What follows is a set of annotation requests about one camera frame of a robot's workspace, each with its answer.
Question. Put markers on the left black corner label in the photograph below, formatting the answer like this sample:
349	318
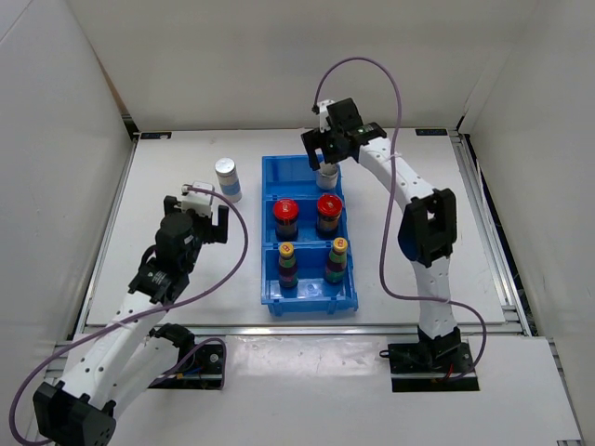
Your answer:
155	135

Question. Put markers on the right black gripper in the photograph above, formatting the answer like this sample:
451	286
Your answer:
316	139

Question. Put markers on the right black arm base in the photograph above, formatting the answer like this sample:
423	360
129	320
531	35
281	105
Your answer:
412	370

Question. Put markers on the front aluminium rail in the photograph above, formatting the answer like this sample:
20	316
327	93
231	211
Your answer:
508	328

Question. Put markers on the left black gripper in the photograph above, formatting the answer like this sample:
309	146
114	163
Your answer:
218	231

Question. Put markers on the left aluminium side rail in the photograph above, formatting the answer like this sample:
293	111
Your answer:
79	324

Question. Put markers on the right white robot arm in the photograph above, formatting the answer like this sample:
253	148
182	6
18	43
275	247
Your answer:
428	230

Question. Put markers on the red-lid sauce jar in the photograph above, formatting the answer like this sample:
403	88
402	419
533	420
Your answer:
285	212
329	210

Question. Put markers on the right black corner label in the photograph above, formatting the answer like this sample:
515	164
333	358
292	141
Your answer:
431	132

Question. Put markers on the blue plastic divided bin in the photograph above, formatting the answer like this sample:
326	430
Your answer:
290	177

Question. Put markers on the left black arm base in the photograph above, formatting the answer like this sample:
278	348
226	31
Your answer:
201	364

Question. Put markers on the white shaker silver cap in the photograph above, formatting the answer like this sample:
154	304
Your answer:
228	179
327	176

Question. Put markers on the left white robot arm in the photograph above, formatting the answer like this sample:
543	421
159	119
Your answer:
136	350

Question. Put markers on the black corner label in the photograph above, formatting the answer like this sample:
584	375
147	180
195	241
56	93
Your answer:
155	135
431	132

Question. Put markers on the yellow-cap sauce bottle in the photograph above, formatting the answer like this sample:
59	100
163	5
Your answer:
336	263
287	265

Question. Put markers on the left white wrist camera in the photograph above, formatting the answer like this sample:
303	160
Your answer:
199	202

